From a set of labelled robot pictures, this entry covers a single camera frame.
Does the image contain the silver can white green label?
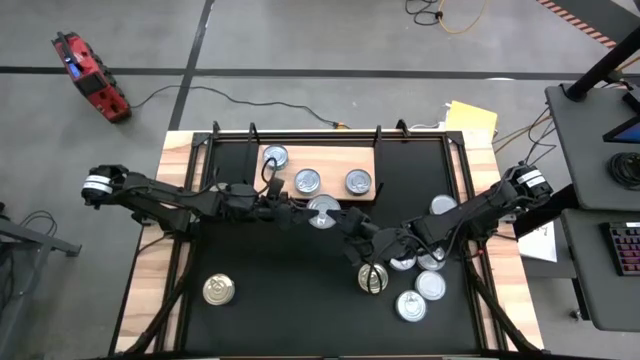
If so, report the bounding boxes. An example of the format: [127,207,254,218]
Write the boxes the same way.
[414,269,447,302]

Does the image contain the yellow paper pad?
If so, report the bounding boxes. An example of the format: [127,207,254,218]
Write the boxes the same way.
[444,99,500,140]

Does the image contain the coiled black cable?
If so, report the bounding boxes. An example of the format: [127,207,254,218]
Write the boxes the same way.
[607,151,640,192]

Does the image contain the red black power unit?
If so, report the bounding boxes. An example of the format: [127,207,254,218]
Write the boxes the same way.
[51,30,133,124]

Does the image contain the black desk cables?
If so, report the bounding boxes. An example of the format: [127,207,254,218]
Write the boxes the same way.
[492,104,559,169]

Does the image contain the thin black floor cable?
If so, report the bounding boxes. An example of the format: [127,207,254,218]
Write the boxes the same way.
[17,209,59,236]

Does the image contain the silver can green red label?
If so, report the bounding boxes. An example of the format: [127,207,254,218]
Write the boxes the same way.
[429,193,459,216]

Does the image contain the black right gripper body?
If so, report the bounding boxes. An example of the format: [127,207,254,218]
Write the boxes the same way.
[344,207,409,266]

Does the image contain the black keyboard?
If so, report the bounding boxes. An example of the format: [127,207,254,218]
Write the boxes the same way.
[598,221,640,277]

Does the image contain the silver can green blue label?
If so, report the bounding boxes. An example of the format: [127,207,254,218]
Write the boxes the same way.
[388,253,418,272]

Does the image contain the white paper sheet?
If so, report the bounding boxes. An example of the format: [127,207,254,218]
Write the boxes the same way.
[517,219,559,264]

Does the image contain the grey metal stand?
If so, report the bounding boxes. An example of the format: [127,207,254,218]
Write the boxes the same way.
[0,217,84,360]

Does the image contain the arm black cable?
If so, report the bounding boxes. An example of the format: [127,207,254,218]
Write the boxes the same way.
[363,239,390,297]
[258,156,280,187]

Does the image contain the black pole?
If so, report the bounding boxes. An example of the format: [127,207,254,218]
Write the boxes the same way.
[564,24,640,104]

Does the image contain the silver can blue barcode label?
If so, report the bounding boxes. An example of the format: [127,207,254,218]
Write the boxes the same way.
[306,193,342,230]

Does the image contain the silver can dark blue label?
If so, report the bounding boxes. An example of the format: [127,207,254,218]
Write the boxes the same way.
[344,168,373,196]

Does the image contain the black frame wooden shelf rack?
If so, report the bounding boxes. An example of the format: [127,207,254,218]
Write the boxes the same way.
[242,122,386,202]

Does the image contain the black table mat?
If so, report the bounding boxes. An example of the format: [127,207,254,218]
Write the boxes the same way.
[182,139,481,354]

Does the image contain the teal label seafood can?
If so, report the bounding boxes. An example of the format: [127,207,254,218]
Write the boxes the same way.
[262,143,290,171]
[293,167,322,195]

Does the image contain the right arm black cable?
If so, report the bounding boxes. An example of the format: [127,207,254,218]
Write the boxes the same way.
[363,239,390,297]

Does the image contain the grey desk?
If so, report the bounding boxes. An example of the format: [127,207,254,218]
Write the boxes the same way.
[559,207,640,332]
[544,82,640,212]

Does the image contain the tablet screen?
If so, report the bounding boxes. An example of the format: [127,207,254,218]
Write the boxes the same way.
[602,87,640,146]

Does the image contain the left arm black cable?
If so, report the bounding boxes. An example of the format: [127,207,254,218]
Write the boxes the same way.
[258,156,280,187]

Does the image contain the black extension cable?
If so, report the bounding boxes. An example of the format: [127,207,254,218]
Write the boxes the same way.
[404,0,446,27]

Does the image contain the silver can blue white label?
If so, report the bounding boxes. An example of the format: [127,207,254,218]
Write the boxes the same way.
[395,289,428,323]

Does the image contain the yellow floor cable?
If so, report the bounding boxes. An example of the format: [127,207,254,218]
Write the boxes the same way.
[439,0,489,35]

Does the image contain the light wooden shelf board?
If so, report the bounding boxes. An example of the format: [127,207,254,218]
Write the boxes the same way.
[253,145,376,201]

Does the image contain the hazard striped floor mat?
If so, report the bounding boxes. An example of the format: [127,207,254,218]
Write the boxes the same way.
[534,0,640,51]

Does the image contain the long black floor cable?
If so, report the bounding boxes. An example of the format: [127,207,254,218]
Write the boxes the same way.
[129,84,346,129]

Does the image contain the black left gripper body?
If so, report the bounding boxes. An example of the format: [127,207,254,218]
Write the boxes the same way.
[249,175,301,232]

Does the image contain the black stand base bar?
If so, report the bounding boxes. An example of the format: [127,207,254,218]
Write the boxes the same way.
[513,183,576,239]

